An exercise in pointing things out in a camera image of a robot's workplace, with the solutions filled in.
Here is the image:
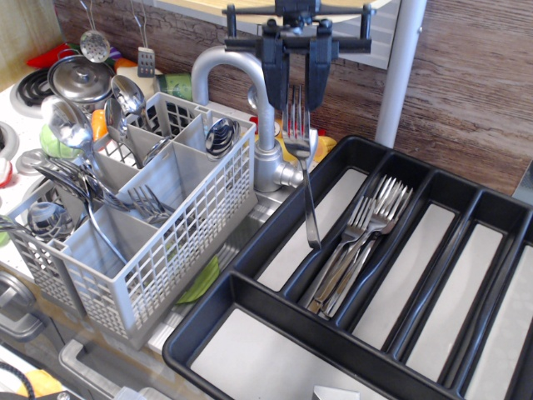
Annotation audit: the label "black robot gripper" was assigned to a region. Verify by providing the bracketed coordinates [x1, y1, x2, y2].
[222, 1, 375, 112]

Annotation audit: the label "silver spoon near faucet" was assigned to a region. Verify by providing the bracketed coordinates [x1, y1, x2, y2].
[205, 117, 240, 161]

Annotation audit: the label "forks in basket middle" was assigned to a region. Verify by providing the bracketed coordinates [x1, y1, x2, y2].
[34, 157, 174, 224]

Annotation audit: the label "grey plastic cutlery basket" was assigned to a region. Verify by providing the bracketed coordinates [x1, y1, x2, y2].
[11, 93, 257, 349]

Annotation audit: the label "red toy pepper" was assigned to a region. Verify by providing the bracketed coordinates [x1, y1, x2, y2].
[26, 43, 72, 69]

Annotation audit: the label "wooden shelf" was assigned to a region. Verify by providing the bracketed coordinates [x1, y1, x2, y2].
[157, 0, 395, 27]

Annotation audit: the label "black stove coil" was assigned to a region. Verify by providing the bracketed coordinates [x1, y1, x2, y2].
[17, 68, 53, 107]

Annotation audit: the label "silver spoon back compartment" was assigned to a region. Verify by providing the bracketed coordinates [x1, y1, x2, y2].
[111, 75, 152, 131]

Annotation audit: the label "red and yellow toy bottles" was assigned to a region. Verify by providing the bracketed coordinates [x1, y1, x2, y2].
[274, 118, 337, 165]

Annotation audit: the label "white shelf pole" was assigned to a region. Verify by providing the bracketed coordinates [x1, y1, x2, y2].
[375, 0, 427, 148]

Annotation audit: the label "steel pot with lid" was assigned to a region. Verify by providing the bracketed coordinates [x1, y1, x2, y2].
[47, 55, 115, 104]

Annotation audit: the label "large silver spoon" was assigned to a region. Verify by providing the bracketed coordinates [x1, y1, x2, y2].
[41, 95, 102, 178]

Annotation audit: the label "hanging mini spatula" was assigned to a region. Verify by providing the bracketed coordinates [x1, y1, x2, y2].
[131, 1, 155, 78]

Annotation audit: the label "black cutlery tray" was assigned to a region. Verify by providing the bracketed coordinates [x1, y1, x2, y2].
[162, 137, 532, 399]

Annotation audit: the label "silver sink faucet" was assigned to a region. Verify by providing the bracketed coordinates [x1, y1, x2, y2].
[192, 46, 303, 193]

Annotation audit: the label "fork pile in tray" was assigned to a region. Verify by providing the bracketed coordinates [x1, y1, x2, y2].
[300, 176, 413, 313]

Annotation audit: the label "hanging small strainer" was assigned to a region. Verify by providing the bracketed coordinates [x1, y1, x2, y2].
[80, 0, 111, 63]

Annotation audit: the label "green toy vegetable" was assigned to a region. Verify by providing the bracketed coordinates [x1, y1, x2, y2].
[39, 124, 82, 159]

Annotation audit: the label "green plate in sink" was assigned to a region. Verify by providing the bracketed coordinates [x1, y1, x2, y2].
[177, 255, 221, 304]

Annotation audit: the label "silver ladle front left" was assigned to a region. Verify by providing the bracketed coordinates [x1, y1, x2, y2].
[27, 202, 74, 242]

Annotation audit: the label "silver metal fork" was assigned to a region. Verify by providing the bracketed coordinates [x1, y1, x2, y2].
[282, 85, 321, 249]

